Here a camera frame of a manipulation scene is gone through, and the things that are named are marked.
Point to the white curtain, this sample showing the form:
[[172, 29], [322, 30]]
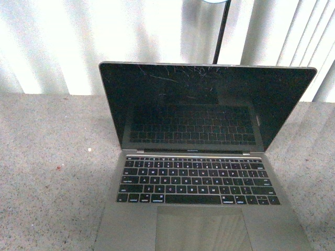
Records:
[[54, 47]]

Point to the grey laptop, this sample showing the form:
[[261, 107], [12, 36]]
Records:
[[192, 173]]

